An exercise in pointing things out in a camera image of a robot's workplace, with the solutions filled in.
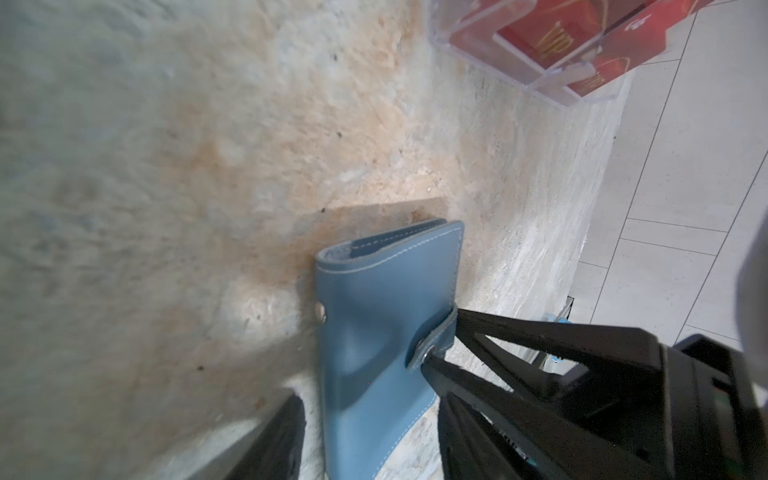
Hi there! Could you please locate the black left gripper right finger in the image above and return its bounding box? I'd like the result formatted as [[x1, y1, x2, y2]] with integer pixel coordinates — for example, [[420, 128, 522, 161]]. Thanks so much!
[[438, 395, 540, 480]]

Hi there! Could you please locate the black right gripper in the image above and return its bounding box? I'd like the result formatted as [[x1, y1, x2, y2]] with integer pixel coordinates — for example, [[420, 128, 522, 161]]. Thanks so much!
[[456, 309, 767, 479]]

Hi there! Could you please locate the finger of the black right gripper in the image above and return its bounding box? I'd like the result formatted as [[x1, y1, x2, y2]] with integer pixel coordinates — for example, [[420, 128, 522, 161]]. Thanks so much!
[[421, 356, 666, 479]]

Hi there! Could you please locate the red vip card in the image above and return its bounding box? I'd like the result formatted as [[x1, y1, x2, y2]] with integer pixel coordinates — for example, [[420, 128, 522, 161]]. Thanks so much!
[[449, 0, 715, 98]]

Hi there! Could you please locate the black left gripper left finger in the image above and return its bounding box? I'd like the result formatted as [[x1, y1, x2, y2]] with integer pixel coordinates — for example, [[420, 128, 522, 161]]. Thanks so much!
[[225, 394, 306, 480]]

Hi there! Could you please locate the clear acrylic card tray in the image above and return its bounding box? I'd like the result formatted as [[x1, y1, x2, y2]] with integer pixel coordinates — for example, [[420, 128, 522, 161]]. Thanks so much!
[[427, 0, 718, 108]]

